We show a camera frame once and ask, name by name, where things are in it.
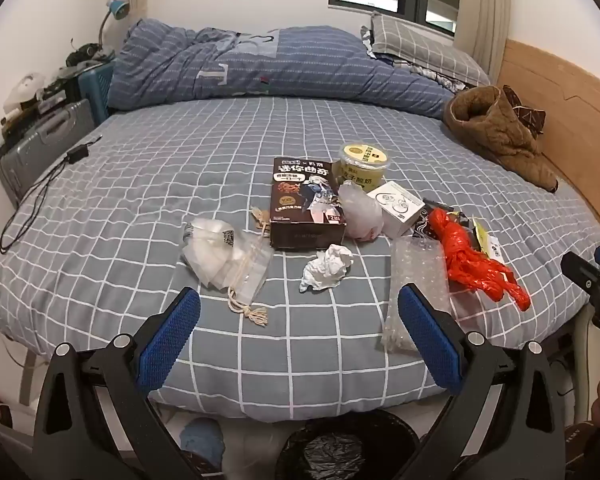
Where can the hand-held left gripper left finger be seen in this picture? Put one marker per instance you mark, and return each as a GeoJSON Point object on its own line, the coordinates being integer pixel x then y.
{"type": "Point", "coordinates": [172, 340]}

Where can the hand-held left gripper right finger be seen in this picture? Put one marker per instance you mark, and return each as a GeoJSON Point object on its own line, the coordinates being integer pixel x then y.
{"type": "Point", "coordinates": [430, 340]}

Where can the bubble wrap bag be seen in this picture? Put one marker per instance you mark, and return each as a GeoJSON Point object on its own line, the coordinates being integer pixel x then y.
{"type": "Point", "coordinates": [415, 265]}

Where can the yellow and white packet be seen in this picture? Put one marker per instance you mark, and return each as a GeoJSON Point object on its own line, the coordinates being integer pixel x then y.
{"type": "Point", "coordinates": [490, 247]}

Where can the red plastic bag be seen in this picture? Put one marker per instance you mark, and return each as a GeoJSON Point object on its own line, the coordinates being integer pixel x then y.
{"type": "Point", "coordinates": [460, 255]}

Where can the black patterned packet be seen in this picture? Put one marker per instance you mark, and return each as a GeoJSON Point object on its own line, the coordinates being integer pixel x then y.
{"type": "Point", "coordinates": [422, 225]}

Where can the white tissue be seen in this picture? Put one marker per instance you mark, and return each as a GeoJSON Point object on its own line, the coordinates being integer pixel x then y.
{"type": "Point", "coordinates": [325, 267]}

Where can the trash bin with black liner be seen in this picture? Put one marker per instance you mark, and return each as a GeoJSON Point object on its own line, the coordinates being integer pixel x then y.
{"type": "Point", "coordinates": [350, 450]}

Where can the clear plastic bag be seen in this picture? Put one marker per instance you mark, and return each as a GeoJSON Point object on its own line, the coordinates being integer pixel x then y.
{"type": "Point", "coordinates": [362, 212]}

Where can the dark brown cookie box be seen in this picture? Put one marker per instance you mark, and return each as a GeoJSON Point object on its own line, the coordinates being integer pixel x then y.
{"type": "Point", "coordinates": [305, 200]}

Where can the blue fuzzy slipper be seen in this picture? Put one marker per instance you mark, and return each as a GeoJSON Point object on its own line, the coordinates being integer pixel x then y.
{"type": "Point", "coordinates": [202, 440]}

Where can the person's right leg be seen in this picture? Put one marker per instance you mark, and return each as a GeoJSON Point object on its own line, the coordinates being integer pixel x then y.
{"type": "Point", "coordinates": [597, 445]}

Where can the small white box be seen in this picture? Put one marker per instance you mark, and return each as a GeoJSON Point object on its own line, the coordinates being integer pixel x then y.
{"type": "Point", "coordinates": [395, 210]}

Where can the wooden headboard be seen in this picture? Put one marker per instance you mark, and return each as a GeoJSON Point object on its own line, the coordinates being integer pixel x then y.
{"type": "Point", "coordinates": [570, 120]}

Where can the dark brown patterned cloth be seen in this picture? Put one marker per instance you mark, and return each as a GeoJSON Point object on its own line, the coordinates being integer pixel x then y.
{"type": "Point", "coordinates": [527, 115]}

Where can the brown fleece jacket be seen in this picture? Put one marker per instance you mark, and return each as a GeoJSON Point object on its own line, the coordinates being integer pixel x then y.
{"type": "Point", "coordinates": [495, 130]}

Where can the bed with grey checked sheet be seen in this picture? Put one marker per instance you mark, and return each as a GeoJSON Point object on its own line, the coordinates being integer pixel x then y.
{"type": "Point", "coordinates": [180, 160]}

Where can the yellow yogurt cup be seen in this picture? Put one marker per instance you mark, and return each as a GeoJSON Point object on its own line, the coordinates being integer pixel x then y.
{"type": "Point", "coordinates": [365, 160]}

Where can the plaid cloth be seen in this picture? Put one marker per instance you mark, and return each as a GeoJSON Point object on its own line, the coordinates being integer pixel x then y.
{"type": "Point", "coordinates": [435, 77]}

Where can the grey suitcase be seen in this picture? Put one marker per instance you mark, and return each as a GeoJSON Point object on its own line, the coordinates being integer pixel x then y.
{"type": "Point", "coordinates": [40, 140]}

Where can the teal suitcase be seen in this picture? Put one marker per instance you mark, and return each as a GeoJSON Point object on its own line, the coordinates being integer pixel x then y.
{"type": "Point", "coordinates": [95, 92]}

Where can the grey checked pillow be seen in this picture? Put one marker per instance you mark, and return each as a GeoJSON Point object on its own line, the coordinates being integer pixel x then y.
{"type": "Point", "coordinates": [420, 45]}

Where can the white rounded object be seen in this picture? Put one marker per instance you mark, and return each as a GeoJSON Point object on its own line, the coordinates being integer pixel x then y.
{"type": "Point", "coordinates": [25, 90]}

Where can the blue striped quilt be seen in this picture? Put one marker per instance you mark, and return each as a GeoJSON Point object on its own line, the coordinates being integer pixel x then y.
{"type": "Point", "coordinates": [280, 70]}

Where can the dark clutter pile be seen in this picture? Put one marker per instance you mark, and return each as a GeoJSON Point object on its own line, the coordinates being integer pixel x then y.
{"type": "Point", "coordinates": [87, 54]}

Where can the blue desk lamp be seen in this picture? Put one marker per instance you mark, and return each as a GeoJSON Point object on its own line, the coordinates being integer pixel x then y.
{"type": "Point", "coordinates": [117, 7]}

